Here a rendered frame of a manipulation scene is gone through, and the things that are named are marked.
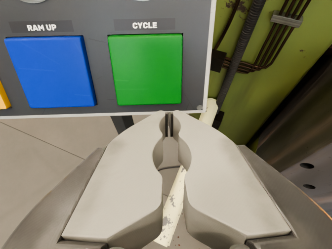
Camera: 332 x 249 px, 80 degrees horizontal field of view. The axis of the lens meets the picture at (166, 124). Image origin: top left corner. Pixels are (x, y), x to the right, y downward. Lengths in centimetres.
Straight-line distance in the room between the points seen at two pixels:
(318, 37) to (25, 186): 143
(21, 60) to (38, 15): 5
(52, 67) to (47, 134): 129
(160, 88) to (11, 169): 137
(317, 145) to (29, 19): 47
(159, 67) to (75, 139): 124
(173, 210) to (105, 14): 44
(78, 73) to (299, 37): 43
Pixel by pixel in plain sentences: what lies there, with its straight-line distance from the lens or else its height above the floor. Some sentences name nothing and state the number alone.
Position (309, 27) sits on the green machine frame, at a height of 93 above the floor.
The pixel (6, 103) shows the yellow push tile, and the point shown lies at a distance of 29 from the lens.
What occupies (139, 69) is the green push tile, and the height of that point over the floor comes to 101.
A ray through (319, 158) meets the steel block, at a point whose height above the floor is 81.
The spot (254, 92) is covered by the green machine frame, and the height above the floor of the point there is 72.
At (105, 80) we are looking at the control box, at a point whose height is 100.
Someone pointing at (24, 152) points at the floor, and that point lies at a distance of 153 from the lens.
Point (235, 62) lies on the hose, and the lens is 54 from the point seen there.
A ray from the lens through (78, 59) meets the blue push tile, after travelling 23.
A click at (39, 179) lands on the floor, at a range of 141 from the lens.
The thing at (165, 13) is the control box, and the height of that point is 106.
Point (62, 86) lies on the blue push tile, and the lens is 25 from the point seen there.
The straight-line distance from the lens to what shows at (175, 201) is 53.
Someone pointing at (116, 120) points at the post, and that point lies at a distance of 53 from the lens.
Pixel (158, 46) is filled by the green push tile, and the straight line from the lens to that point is 21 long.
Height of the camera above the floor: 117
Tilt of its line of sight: 60 degrees down
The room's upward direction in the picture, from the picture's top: straight up
